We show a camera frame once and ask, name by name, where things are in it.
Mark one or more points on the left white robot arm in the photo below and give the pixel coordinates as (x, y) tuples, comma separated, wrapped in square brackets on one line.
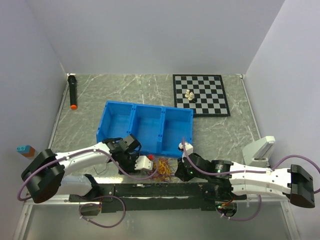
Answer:
[(44, 175)]

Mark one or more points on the black marker orange cap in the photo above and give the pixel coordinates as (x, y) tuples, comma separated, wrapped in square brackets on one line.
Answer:
[(72, 81)]

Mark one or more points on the blue and brown toy block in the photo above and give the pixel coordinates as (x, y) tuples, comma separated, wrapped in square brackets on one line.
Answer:
[(26, 151)]

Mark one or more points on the blue three-compartment plastic bin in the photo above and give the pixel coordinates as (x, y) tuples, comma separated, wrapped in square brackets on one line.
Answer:
[(159, 129)]

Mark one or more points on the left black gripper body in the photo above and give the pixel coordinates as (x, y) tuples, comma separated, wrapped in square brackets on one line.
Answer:
[(127, 163)]

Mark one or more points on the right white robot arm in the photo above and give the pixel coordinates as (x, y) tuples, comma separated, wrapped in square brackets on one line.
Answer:
[(229, 181)]

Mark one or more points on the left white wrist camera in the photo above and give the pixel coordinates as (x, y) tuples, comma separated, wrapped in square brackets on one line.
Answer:
[(143, 163)]

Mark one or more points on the black and white chessboard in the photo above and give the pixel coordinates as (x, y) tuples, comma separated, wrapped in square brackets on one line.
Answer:
[(209, 91)]

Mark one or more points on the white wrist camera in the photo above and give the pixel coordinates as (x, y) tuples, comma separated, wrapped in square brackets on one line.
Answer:
[(186, 149), (143, 163)]

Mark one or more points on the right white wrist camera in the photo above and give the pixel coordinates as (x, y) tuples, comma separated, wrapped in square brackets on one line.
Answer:
[(186, 149)]

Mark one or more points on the white chess piece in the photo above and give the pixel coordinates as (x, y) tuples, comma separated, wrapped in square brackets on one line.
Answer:
[(191, 96), (187, 93)]

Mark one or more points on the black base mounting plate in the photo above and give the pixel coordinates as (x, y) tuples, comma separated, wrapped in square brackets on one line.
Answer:
[(159, 196)]

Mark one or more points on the white stand device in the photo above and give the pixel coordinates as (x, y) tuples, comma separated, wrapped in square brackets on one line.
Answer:
[(257, 153)]

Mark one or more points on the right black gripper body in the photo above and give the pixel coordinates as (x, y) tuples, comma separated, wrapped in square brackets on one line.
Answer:
[(187, 174)]

